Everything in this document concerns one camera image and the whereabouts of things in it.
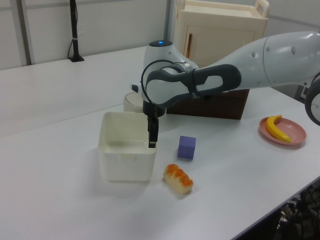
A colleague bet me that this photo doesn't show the yellow toy banana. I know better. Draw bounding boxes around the yellow toy banana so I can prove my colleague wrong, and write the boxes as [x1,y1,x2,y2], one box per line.
[265,114,292,143]

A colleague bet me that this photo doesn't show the toy bread with orange glaze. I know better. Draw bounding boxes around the toy bread with orange glaze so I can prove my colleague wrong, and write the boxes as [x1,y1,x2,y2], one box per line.
[162,163,194,195]

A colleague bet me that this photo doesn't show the dark wooden drawer box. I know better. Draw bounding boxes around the dark wooden drawer box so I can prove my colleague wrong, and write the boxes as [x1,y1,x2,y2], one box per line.
[165,87,251,121]

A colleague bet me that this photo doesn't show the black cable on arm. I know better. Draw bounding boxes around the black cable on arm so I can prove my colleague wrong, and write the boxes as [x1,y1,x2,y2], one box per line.
[140,59,200,111]

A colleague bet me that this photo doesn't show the purple cube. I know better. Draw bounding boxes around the purple cube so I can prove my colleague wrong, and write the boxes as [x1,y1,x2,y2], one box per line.
[177,135,197,161]

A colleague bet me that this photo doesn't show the black pole stand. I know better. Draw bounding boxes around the black pole stand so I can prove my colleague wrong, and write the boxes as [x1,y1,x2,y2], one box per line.
[67,0,85,63]

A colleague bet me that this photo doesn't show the pink plate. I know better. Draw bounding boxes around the pink plate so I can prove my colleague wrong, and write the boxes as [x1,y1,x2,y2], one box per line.
[258,116,307,146]

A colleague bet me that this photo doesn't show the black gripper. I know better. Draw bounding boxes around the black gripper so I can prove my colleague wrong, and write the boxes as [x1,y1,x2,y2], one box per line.
[142,98,167,149]

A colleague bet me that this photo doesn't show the white plastic box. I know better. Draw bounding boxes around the white plastic box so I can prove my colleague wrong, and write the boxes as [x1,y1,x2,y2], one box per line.
[98,111,158,183]

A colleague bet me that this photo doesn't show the cream wooden cabinet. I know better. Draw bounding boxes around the cream wooden cabinet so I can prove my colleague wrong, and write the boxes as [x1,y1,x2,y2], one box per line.
[173,0,270,68]

